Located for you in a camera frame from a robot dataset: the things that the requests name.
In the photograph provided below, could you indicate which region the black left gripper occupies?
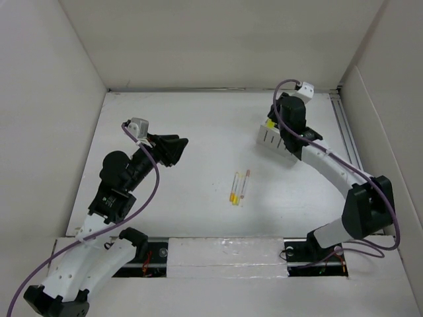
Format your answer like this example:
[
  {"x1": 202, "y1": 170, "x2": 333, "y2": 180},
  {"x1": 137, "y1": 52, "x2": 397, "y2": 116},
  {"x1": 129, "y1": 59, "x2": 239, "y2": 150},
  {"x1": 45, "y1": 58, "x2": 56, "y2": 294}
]
[{"x1": 125, "y1": 132, "x2": 187, "y2": 192}]

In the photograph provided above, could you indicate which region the yellow cap black highlighter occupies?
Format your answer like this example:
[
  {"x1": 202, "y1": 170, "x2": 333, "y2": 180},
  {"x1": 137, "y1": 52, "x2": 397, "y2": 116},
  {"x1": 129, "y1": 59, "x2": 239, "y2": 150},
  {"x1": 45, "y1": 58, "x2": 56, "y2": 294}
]
[{"x1": 266, "y1": 120, "x2": 275, "y2": 129}]

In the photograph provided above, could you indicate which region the pink cap white pen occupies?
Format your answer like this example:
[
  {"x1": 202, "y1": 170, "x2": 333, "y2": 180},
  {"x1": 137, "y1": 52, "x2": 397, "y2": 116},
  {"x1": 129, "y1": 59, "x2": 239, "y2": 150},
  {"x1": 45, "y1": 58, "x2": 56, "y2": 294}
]
[{"x1": 240, "y1": 169, "x2": 250, "y2": 199}]

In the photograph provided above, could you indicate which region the yellow cap white pen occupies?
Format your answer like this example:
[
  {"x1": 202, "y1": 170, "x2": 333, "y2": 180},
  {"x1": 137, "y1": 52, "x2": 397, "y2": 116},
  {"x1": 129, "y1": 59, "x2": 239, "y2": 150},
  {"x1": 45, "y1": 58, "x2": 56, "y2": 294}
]
[
  {"x1": 229, "y1": 172, "x2": 239, "y2": 203},
  {"x1": 232, "y1": 174, "x2": 245, "y2": 205}
]

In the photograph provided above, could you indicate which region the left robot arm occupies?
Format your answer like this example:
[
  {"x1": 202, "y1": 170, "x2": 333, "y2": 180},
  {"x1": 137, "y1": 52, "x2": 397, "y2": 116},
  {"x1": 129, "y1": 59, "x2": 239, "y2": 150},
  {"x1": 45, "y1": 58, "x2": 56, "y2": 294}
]
[{"x1": 24, "y1": 135, "x2": 188, "y2": 316}]

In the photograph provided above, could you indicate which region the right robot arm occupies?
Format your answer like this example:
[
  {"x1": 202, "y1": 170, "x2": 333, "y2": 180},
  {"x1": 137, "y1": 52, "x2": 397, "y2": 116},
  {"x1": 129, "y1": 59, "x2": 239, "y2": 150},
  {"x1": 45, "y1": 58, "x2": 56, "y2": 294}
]
[{"x1": 268, "y1": 93, "x2": 399, "y2": 267}]

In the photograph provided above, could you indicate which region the white pen holder box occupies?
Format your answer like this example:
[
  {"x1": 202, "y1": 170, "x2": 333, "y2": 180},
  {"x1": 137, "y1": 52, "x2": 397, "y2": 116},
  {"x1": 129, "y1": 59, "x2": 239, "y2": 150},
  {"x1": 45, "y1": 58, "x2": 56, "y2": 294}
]
[{"x1": 256, "y1": 118, "x2": 298, "y2": 164}]

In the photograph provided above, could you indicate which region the white foam block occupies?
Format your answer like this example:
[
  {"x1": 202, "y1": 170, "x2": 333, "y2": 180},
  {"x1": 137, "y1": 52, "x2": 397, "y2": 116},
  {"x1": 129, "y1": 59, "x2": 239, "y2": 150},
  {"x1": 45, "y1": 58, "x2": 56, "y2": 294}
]
[{"x1": 167, "y1": 237, "x2": 288, "y2": 279}]

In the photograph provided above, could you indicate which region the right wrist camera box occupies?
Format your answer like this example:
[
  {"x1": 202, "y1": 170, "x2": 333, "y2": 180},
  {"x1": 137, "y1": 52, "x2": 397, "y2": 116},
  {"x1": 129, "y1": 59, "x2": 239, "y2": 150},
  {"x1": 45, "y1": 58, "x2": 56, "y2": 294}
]
[{"x1": 293, "y1": 82, "x2": 314, "y2": 104}]

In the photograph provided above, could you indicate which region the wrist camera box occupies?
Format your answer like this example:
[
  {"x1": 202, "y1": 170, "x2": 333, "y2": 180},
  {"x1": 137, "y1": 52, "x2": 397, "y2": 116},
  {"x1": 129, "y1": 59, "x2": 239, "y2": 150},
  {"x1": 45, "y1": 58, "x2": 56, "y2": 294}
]
[
  {"x1": 293, "y1": 82, "x2": 314, "y2": 104},
  {"x1": 127, "y1": 118, "x2": 149, "y2": 139}
]

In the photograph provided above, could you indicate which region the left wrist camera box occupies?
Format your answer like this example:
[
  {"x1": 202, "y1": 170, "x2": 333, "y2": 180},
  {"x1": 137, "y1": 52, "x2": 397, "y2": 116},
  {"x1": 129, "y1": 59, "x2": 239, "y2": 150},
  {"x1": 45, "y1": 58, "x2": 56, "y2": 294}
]
[{"x1": 127, "y1": 118, "x2": 149, "y2": 139}]

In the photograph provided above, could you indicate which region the aluminium rail right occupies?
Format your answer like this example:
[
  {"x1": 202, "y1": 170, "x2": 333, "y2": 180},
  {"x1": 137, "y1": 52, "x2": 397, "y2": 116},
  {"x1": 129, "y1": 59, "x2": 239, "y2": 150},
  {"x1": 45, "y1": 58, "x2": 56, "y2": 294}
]
[{"x1": 329, "y1": 90, "x2": 363, "y2": 169}]

